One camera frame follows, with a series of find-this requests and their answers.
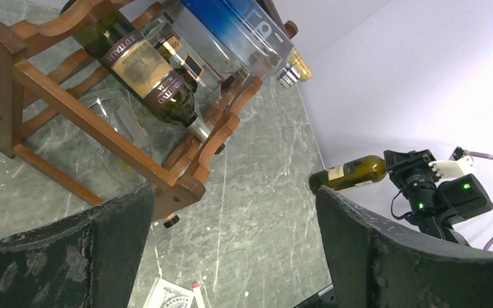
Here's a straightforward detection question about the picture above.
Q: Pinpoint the wooden wine rack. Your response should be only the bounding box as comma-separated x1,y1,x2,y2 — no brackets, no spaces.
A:
0,0,299,222

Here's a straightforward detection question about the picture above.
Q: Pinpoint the white printed card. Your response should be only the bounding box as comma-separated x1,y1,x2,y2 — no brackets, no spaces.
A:
143,278,194,308

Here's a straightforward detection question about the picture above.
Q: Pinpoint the white pen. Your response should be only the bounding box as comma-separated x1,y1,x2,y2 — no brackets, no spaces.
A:
192,282,205,308

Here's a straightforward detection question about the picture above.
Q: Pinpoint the dark bottle gold label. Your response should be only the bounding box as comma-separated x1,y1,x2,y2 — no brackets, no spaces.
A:
153,34,204,93

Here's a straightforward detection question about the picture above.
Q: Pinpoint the blue square bottle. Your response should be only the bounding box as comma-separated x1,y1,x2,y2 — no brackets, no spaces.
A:
163,1,300,89

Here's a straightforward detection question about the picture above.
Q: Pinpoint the clear bottle lower rack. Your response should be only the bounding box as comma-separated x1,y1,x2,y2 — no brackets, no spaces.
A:
79,89,159,173

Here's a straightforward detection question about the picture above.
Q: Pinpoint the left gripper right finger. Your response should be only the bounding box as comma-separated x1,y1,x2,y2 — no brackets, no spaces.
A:
316,187,493,307

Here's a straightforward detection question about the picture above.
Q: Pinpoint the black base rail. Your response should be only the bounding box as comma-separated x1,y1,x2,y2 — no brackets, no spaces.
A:
294,284,338,308

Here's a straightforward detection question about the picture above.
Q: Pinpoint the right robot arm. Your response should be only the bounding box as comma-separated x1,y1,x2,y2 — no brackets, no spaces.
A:
383,147,493,245

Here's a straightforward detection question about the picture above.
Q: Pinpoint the green wine bottle white label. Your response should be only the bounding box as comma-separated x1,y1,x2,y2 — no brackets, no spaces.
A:
309,155,386,194

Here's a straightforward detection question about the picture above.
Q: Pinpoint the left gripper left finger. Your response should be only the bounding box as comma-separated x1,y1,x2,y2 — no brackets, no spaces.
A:
0,185,155,307

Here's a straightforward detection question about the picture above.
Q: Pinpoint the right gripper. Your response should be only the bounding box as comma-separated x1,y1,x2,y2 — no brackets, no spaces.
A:
383,150,438,189

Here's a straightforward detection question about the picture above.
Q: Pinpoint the green bottle brown label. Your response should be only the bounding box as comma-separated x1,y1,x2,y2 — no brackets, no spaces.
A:
73,10,211,143

